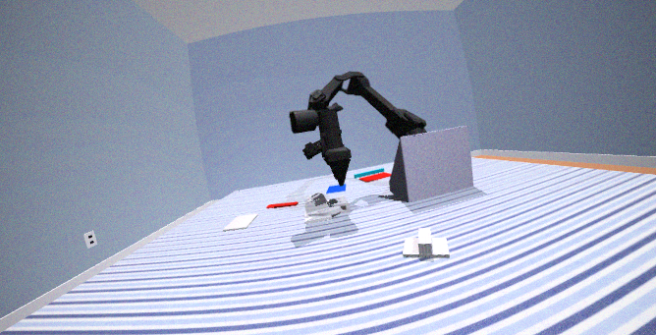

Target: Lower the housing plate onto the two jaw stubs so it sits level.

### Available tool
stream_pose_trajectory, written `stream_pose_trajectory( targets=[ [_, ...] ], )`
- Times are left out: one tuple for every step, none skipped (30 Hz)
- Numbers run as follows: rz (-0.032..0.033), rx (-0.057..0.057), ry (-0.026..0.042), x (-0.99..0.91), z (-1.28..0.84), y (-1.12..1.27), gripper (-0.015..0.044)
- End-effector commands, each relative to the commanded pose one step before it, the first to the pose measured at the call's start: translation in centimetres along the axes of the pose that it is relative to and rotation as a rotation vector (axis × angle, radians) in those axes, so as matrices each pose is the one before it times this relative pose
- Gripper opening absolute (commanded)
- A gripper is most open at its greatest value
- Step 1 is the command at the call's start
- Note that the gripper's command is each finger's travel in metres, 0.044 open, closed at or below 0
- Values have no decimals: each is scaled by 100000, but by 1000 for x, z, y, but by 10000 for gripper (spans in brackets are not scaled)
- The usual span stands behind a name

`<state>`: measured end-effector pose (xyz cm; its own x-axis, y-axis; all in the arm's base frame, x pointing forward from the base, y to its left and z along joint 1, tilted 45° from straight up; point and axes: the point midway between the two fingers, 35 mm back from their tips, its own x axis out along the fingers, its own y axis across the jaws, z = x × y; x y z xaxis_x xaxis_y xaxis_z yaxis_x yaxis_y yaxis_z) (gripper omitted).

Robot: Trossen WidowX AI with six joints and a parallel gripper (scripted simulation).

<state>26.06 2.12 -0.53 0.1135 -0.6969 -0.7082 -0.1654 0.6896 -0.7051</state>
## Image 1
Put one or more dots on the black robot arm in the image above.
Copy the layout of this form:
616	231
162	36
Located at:
319	113

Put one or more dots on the blue rectangular plate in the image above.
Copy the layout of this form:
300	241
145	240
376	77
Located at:
336	189

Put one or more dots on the teal flat bar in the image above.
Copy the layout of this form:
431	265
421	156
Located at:
369	173

